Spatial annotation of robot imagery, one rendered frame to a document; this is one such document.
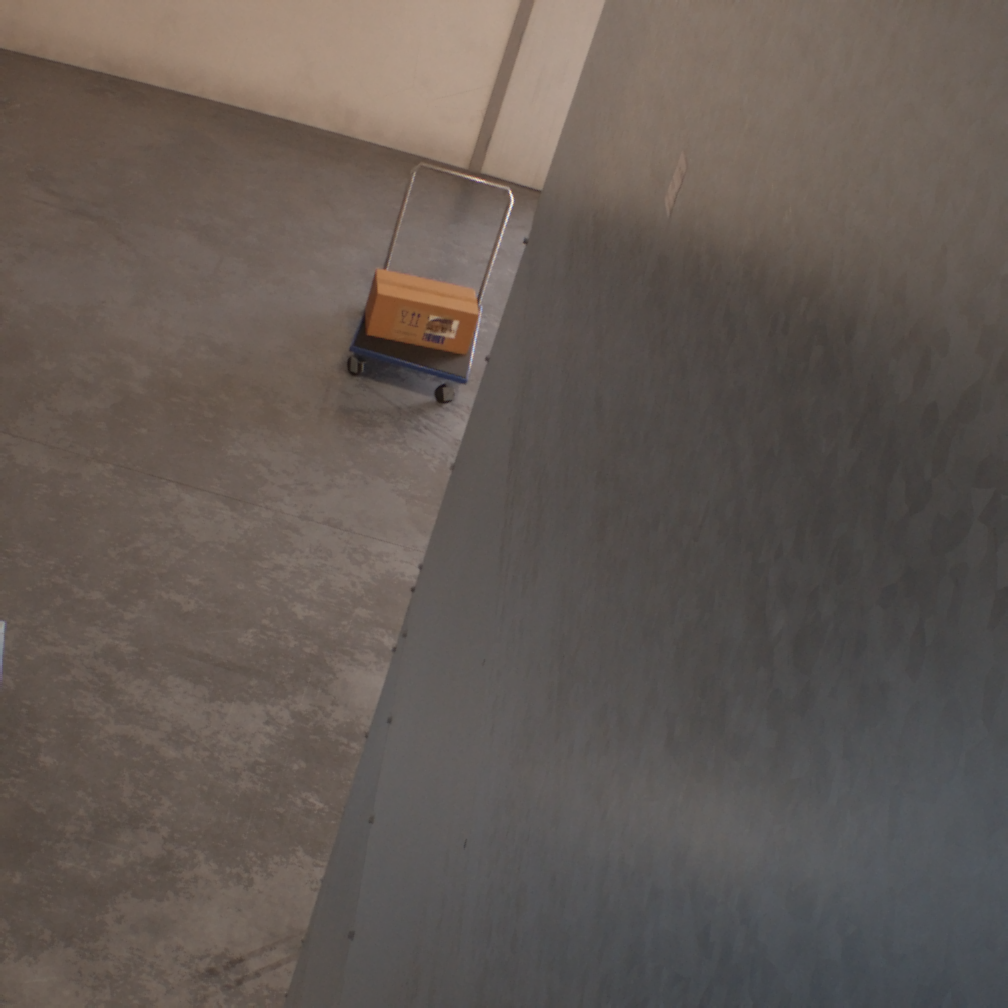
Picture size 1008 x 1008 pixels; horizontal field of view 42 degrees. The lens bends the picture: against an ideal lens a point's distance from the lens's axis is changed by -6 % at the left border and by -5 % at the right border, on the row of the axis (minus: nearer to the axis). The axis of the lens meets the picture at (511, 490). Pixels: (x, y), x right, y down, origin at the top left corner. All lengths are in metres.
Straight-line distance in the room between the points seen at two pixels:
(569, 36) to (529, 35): 0.28
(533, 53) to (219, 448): 4.74
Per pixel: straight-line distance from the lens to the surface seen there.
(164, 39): 10.25
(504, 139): 10.00
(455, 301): 6.84
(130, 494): 5.60
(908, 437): 0.30
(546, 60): 9.84
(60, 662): 4.77
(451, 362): 6.77
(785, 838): 0.31
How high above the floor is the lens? 3.19
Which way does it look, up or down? 31 degrees down
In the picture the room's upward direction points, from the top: 19 degrees clockwise
